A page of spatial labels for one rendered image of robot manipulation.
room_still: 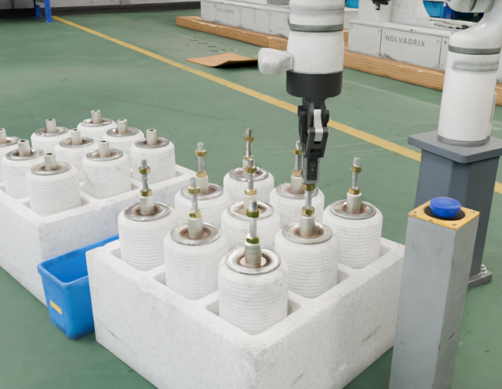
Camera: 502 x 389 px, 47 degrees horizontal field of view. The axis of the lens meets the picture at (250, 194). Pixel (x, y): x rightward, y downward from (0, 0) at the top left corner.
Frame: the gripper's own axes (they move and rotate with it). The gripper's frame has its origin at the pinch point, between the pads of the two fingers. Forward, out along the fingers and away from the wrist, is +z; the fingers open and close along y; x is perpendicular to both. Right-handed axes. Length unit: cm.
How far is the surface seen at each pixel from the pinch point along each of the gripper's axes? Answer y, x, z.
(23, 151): 38, 54, 9
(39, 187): 25, 47, 12
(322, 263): -4.5, -1.6, 13.0
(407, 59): 242, -86, 25
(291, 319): -11.9, 3.6, 17.4
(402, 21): 267, -89, 8
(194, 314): -10.1, 16.6, 17.3
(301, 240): -2.8, 1.3, 10.0
